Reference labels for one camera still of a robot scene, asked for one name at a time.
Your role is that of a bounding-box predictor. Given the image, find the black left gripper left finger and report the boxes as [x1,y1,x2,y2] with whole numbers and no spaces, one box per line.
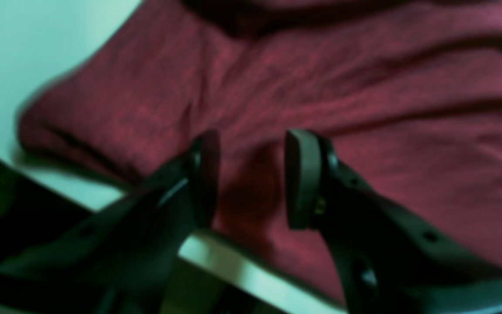
[0,131,220,314]

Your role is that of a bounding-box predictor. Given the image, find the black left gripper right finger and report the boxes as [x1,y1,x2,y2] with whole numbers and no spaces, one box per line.
[285,129,502,314]

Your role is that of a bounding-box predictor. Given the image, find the dark red t-shirt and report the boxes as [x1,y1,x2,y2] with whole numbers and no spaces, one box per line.
[18,0,502,300]

